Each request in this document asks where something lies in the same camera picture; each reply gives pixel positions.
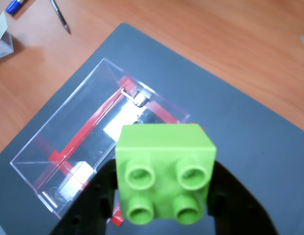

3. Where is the grey mat with red tape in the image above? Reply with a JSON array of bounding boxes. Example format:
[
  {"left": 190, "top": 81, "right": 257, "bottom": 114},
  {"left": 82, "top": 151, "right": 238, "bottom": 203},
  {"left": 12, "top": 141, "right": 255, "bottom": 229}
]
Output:
[{"left": 0, "top": 23, "right": 304, "bottom": 235}]

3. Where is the red tape frame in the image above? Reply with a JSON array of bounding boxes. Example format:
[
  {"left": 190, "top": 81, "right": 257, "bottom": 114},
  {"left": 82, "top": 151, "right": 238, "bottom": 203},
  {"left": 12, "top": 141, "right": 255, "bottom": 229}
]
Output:
[{"left": 35, "top": 76, "right": 204, "bottom": 227}]

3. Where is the transparent acrylic box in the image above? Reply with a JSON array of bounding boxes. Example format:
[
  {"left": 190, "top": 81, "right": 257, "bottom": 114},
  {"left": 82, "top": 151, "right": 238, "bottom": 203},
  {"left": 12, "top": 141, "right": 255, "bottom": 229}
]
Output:
[{"left": 10, "top": 58, "right": 191, "bottom": 220}]

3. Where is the white cardboard carton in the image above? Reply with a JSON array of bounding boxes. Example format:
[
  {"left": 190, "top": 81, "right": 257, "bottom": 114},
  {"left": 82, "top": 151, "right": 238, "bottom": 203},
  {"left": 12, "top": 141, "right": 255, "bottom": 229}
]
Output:
[{"left": 0, "top": 11, "right": 15, "bottom": 62}]

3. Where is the blue marker pen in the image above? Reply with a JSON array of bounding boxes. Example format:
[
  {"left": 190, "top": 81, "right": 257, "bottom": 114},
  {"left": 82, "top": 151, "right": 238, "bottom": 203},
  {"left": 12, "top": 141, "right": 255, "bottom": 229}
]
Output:
[{"left": 5, "top": 0, "right": 29, "bottom": 16}]

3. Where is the small metal latch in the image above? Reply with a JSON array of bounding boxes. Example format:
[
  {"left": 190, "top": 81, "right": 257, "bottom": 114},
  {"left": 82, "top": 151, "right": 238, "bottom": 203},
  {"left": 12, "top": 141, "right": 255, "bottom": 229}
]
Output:
[{"left": 121, "top": 87, "right": 153, "bottom": 108}]

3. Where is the dark ballpoint pen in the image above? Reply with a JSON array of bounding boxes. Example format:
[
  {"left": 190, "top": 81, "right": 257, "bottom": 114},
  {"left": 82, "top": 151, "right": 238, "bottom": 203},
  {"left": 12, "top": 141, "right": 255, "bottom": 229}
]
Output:
[{"left": 50, "top": 0, "right": 72, "bottom": 35}]

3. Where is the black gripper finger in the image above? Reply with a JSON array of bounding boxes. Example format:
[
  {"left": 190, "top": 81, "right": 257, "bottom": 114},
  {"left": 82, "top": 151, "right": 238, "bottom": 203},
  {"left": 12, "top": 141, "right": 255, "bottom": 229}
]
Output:
[
  {"left": 207, "top": 160, "right": 280, "bottom": 235},
  {"left": 49, "top": 159, "right": 118, "bottom": 235}
]

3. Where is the green lego block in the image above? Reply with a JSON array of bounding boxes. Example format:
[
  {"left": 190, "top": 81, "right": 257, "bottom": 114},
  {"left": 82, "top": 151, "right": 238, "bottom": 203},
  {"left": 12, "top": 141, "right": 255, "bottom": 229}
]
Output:
[{"left": 115, "top": 123, "right": 218, "bottom": 226}]

